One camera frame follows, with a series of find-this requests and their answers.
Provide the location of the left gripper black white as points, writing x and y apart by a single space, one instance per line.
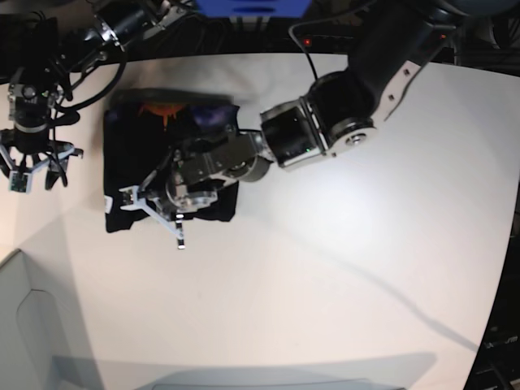
167 206

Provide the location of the black T-shirt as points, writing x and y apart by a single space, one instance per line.
143 126

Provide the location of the blue box at top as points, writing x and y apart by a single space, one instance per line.
257 8

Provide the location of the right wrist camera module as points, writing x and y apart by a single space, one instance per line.
20 182

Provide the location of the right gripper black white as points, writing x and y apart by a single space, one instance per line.
37 152

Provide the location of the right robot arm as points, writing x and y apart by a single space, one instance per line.
40 91

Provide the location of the black equipment at right edge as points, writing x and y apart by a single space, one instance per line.
498 362

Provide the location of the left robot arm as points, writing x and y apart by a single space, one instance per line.
208 154

